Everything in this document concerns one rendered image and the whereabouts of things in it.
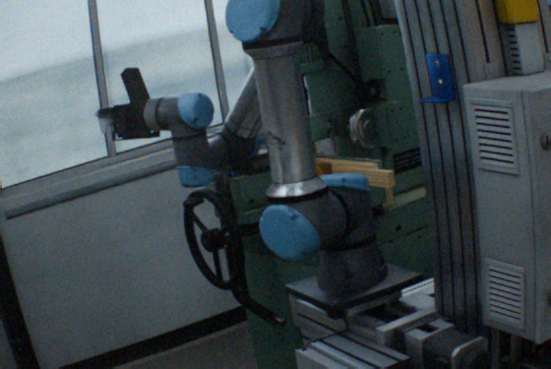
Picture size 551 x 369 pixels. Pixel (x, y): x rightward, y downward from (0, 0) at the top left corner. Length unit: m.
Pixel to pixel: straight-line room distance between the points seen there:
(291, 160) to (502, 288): 0.49
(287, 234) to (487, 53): 0.52
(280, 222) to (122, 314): 2.19
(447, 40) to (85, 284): 2.40
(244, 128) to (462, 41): 0.58
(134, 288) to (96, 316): 0.24
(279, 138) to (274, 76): 0.12
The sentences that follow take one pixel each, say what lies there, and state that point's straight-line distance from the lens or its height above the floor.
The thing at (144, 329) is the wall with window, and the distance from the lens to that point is 3.98.
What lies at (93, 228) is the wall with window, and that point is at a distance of 3.79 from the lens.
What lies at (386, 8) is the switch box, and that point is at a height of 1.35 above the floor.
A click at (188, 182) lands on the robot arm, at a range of 1.97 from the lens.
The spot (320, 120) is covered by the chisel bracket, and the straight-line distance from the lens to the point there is 2.68.
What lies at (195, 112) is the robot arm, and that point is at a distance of 1.93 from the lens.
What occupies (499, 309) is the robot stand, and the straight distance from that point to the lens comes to 1.68.
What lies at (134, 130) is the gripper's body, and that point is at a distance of 2.08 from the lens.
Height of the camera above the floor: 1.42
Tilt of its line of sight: 10 degrees down
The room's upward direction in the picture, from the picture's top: 9 degrees counter-clockwise
